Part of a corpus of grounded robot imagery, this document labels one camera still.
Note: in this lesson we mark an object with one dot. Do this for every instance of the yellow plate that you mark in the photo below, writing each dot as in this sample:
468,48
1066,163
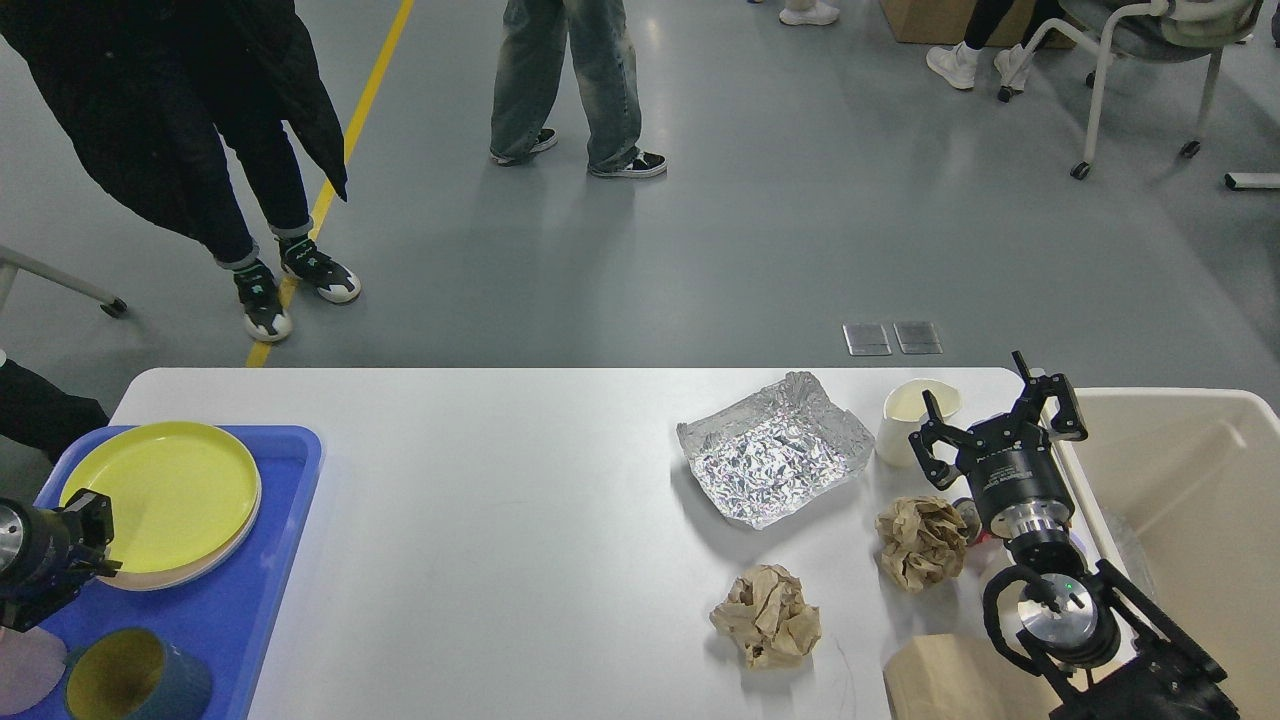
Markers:
179,491

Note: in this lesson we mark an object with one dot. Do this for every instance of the white office chair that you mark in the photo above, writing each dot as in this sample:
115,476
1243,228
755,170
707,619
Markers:
1155,31

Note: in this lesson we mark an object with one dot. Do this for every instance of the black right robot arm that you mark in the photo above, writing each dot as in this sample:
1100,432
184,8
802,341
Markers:
1107,650

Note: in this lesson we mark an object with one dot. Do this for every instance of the floor socket plate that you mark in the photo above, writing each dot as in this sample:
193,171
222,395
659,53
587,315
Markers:
867,340
918,338

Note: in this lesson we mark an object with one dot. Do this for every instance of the pink cup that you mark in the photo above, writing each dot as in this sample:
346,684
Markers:
32,664

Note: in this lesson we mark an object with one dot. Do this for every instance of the beige plastic bin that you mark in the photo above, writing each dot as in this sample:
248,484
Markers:
1181,486

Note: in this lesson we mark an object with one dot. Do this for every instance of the person in black clothes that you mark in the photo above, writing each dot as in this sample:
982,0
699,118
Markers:
154,94

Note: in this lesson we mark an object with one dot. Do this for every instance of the crumpled brown paper ball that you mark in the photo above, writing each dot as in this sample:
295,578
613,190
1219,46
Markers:
767,617
924,542

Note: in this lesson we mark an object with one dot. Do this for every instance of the crumpled aluminium foil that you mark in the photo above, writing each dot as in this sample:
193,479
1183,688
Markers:
772,453

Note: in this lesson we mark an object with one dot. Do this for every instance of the seated person white sneakers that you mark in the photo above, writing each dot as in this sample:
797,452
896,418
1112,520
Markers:
958,64

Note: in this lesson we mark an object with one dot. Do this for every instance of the chair leg with caster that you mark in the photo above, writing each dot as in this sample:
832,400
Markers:
13,263

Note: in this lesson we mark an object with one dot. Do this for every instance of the white bar on floor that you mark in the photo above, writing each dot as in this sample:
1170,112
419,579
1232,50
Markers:
1248,181

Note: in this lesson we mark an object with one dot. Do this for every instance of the crushed red can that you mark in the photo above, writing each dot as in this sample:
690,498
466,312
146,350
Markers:
974,531

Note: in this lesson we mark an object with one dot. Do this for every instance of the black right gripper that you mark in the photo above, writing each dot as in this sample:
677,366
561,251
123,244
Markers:
1020,480

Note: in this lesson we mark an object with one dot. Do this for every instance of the grey mug yellow inside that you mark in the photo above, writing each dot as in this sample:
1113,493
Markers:
133,673

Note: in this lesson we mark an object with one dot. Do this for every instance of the cardboard box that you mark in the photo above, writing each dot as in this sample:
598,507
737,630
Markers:
943,23

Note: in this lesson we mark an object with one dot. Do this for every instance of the brown paper bag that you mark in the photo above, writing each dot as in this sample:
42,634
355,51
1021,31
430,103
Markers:
951,676

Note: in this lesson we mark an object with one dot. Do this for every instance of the pink plate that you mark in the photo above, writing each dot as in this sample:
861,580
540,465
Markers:
166,579

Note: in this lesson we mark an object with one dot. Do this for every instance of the white paper cup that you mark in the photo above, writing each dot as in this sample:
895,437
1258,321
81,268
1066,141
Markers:
904,412

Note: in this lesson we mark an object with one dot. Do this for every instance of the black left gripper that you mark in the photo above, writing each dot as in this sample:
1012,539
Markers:
41,547

